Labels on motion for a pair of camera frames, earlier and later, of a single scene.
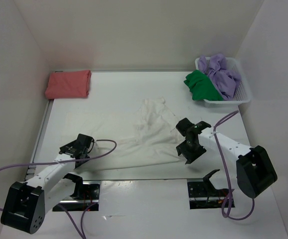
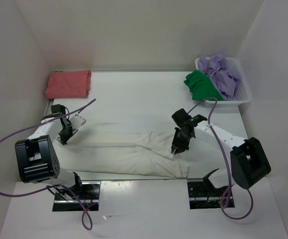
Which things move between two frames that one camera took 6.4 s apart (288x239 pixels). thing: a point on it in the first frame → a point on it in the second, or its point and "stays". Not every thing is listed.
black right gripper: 191,157 → 179,146
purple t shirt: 225,79 stays
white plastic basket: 242,95 stays
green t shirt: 201,86 stays
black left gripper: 79,165 → 63,140
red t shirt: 73,84 stays
